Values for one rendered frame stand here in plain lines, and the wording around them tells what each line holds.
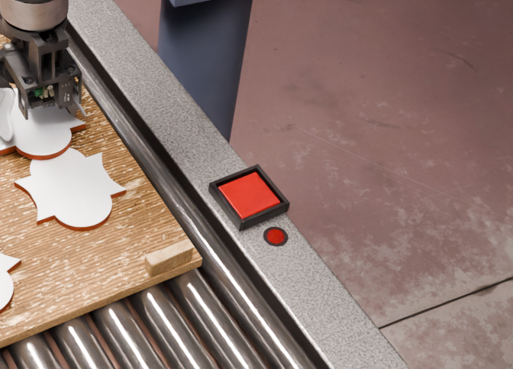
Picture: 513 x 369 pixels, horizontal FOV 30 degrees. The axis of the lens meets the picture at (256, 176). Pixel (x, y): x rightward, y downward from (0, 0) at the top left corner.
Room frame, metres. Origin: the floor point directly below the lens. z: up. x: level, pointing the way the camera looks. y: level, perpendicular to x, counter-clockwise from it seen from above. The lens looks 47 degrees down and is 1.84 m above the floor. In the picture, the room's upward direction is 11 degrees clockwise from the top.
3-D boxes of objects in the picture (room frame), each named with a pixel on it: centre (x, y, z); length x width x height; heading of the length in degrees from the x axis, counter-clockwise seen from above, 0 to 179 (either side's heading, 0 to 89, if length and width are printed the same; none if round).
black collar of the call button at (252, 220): (0.82, 0.00, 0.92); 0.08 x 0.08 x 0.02; 41
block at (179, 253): (0.67, 0.08, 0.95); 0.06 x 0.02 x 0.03; 130
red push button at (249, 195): (0.82, 0.00, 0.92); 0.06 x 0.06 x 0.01; 41
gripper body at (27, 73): (0.82, 0.28, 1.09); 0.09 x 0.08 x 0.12; 40
